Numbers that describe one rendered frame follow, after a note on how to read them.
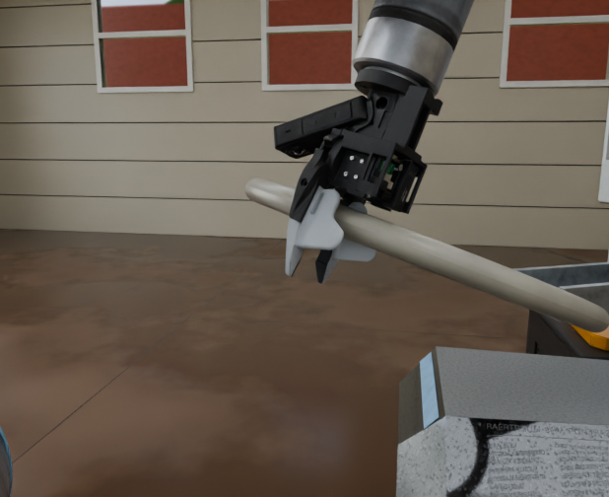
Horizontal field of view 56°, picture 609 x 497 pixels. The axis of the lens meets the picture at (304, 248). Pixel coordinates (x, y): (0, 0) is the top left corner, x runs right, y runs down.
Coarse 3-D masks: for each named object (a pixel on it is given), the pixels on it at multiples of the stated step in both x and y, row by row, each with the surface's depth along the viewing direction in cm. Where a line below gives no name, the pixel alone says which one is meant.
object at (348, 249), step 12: (348, 204) 59; (360, 204) 59; (348, 240) 60; (324, 252) 60; (336, 252) 60; (348, 252) 60; (360, 252) 59; (372, 252) 58; (324, 264) 60; (336, 264) 61; (324, 276) 60
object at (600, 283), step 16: (528, 272) 91; (544, 272) 92; (560, 272) 93; (576, 272) 94; (592, 272) 96; (608, 272) 97; (560, 288) 80; (576, 288) 80; (592, 288) 81; (608, 288) 82; (608, 304) 83; (560, 320) 80
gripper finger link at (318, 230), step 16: (320, 192) 55; (336, 192) 54; (320, 208) 55; (336, 208) 54; (304, 224) 55; (320, 224) 54; (336, 224) 53; (288, 240) 55; (304, 240) 54; (320, 240) 53; (336, 240) 52; (288, 256) 55; (288, 272) 56
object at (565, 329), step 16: (528, 320) 224; (544, 320) 204; (528, 336) 223; (544, 336) 202; (560, 336) 185; (576, 336) 182; (528, 352) 223; (544, 352) 202; (560, 352) 185; (576, 352) 170; (592, 352) 169; (608, 352) 169
